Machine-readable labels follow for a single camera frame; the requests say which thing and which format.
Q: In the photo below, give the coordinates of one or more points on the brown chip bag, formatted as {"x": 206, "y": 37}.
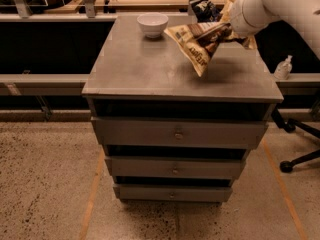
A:
{"x": 199, "y": 41}

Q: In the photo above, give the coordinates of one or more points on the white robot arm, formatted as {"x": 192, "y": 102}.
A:
{"x": 248, "y": 17}

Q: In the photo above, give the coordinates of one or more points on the white bowl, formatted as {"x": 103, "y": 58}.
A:
{"x": 152, "y": 24}

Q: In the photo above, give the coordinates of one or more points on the blue chip bag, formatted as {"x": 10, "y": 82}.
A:
{"x": 205, "y": 11}

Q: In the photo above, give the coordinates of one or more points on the grey drawer cabinet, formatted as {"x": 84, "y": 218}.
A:
{"x": 142, "y": 78}

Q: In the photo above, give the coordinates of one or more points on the top grey drawer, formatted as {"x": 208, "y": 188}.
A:
{"x": 178, "y": 133}

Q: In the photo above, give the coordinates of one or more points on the grey drawer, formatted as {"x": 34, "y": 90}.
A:
{"x": 171, "y": 193}
{"x": 178, "y": 133}
{"x": 160, "y": 167}

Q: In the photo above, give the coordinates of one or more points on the middle grey drawer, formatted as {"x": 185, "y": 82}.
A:
{"x": 160, "y": 167}

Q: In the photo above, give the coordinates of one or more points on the bottom grey drawer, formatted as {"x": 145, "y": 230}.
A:
{"x": 171, "y": 193}

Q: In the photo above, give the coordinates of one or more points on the hand sanitizer bottle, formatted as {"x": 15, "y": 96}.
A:
{"x": 283, "y": 69}

